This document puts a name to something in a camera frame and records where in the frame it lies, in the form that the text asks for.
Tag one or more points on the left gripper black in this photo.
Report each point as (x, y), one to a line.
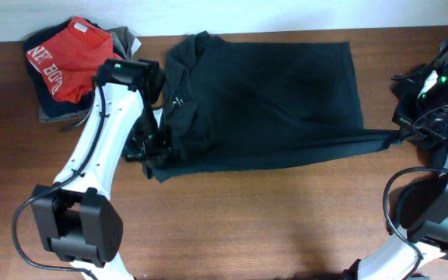
(152, 153)

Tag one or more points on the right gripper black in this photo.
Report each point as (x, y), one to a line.
(407, 123)

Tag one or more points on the dark teal t-shirt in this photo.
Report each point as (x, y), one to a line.
(261, 106)

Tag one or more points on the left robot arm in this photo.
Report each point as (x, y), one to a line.
(74, 216)

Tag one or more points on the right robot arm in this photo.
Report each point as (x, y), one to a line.
(395, 259)

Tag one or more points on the black garment pile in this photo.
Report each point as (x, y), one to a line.
(422, 207)

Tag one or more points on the folded navy blue garment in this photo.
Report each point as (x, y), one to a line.
(49, 106)

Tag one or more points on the folded grey garment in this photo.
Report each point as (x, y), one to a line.
(125, 44)

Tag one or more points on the folded orange printed t-shirt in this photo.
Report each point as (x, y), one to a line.
(68, 59)

